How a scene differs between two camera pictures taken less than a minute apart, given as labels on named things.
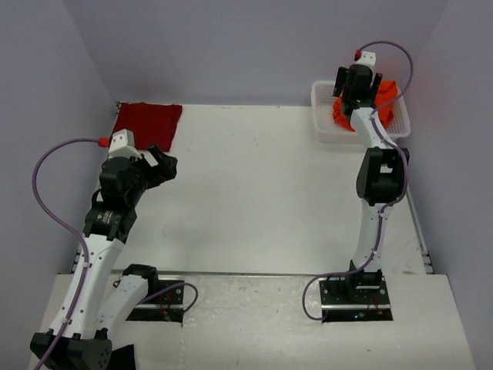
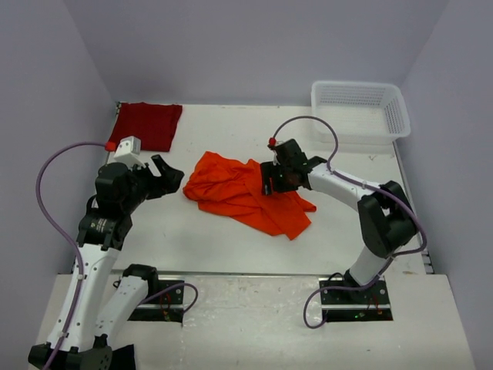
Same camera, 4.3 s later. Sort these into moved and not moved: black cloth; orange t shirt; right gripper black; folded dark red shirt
Moved: right gripper black; orange t shirt
Not moved: black cloth; folded dark red shirt
